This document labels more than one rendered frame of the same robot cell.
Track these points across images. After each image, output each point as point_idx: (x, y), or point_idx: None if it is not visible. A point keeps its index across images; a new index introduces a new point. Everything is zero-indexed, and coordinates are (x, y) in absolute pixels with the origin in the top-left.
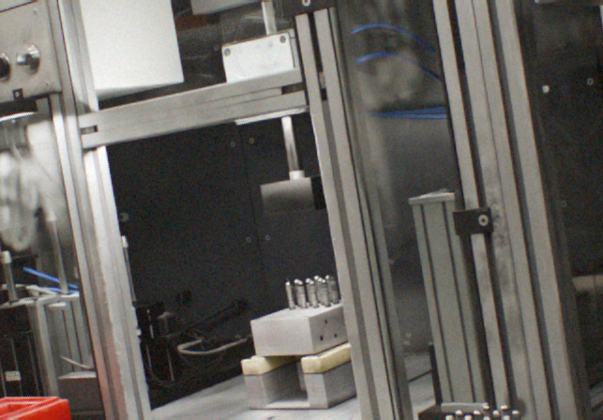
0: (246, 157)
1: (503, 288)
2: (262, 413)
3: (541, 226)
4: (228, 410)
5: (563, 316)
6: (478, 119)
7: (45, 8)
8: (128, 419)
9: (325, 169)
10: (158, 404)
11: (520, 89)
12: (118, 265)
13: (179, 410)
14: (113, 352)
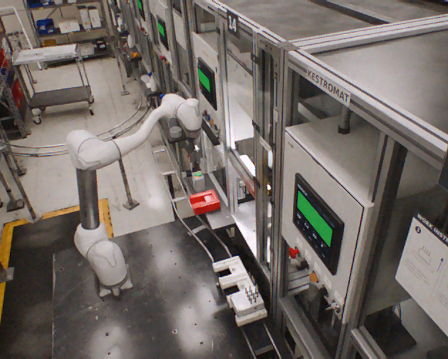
0: None
1: (273, 266)
2: (255, 226)
3: (279, 265)
4: (253, 217)
5: (280, 280)
6: (274, 236)
7: (223, 124)
8: (231, 211)
9: (256, 213)
10: (246, 201)
11: (280, 241)
12: (233, 181)
13: (247, 208)
14: (229, 198)
